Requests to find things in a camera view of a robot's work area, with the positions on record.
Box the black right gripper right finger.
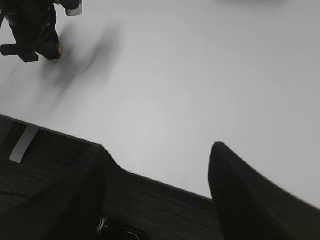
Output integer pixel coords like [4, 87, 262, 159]
[208, 141, 320, 240]

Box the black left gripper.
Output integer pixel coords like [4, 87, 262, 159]
[0, 0, 62, 63]

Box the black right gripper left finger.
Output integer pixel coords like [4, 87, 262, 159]
[0, 145, 108, 240]

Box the yellow eraser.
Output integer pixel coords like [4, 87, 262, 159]
[57, 44, 64, 56]

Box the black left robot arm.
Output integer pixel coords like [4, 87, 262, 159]
[0, 0, 83, 63]

